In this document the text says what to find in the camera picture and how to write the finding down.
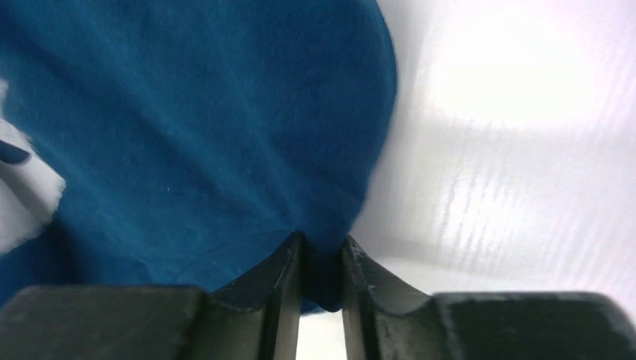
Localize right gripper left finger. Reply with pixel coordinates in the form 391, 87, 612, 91
1, 232, 304, 359

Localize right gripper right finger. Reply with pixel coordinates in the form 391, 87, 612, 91
341, 238, 635, 360

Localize blue t shirt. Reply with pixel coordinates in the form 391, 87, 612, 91
1, 1, 397, 314

